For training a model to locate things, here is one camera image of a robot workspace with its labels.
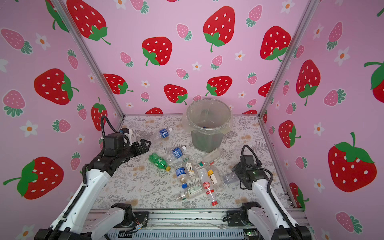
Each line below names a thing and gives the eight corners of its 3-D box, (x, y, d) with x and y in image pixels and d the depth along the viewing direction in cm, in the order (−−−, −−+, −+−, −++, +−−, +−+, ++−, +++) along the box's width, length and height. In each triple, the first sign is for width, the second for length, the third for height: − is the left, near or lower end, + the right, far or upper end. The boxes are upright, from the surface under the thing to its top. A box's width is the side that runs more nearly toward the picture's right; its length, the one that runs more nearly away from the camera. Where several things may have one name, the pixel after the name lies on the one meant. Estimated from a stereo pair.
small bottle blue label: (175, 188, 85) (174, 185, 82) (176, 170, 92) (176, 167, 89) (187, 188, 85) (186, 185, 82) (188, 170, 92) (187, 167, 89)
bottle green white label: (183, 202, 81) (182, 199, 77) (180, 195, 84) (179, 191, 79) (205, 191, 85) (205, 188, 80) (201, 184, 87) (202, 181, 83)
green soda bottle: (149, 159, 97) (147, 156, 93) (154, 155, 99) (153, 151, 96) (167, 173, 91) (165, 170, 87) (172, 168, 93) (171, 165, 89)
